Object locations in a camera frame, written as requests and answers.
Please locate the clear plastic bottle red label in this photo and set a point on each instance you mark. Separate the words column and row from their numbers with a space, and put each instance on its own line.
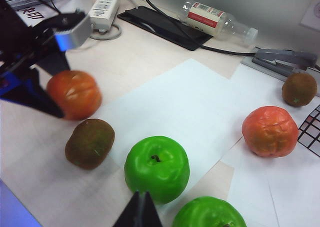
column 207, row 19

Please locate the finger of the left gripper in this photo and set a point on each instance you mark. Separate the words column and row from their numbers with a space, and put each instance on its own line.
column 30, row 92
column 55, row 64

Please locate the white paper sheet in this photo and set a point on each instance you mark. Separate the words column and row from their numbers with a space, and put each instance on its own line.
column 287, row 187
column 180, row 99

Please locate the checkerboard calibration sheet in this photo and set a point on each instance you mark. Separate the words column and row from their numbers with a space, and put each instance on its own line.
column 312, row 132

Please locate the orange plastic tangerine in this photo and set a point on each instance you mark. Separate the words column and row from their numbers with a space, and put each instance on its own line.
column 75, row 94
column 270, row 132

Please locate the white power strip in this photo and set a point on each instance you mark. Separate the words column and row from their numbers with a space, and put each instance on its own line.
column 105, row 9

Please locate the grey stapler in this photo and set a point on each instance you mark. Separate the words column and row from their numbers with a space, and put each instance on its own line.
column 280, row 59

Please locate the black flat pad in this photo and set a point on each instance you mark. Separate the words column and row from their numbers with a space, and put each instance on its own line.
column 162, row 27

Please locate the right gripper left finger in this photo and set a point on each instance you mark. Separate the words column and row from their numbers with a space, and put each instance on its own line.
column 131, row 214

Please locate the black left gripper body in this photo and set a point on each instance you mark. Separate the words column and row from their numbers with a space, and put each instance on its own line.
column 15, row 37

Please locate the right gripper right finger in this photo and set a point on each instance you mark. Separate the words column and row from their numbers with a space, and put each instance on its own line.
column 150, row 214

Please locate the brown plastic kiwi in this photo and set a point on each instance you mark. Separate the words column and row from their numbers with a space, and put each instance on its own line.
column 300, row 89
column 90, row 144

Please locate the purple white name plate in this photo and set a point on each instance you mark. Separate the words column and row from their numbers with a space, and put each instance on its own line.
column 313, row 17

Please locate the green plastic apple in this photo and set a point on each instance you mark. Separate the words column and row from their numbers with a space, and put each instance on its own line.
column 207, row 212
column 155, row 172

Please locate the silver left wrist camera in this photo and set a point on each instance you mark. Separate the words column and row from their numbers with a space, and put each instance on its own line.
column 75, row 34

